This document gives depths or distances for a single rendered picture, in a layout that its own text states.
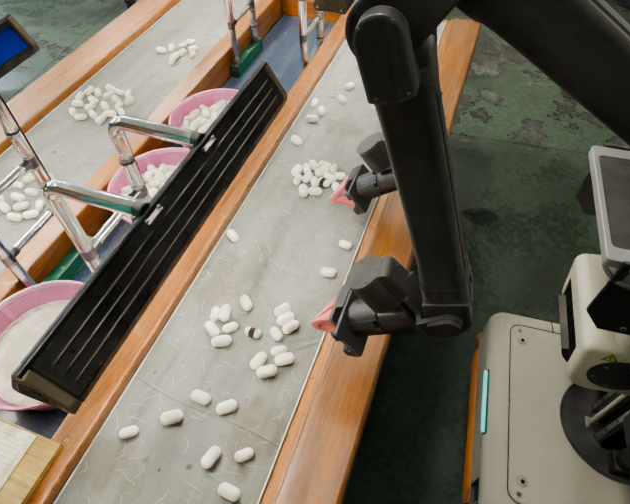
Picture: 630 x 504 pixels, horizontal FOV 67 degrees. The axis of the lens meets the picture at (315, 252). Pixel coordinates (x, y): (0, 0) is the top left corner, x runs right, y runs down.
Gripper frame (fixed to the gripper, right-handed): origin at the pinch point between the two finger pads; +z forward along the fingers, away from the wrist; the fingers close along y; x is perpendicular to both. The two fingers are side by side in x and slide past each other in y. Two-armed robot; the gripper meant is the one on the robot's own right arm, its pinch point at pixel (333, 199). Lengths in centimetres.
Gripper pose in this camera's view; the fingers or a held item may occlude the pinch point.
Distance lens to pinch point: 111.9
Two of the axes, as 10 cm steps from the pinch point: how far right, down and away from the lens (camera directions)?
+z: -7.1, 1.9, 6.7
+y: -3.5, 7.4, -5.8
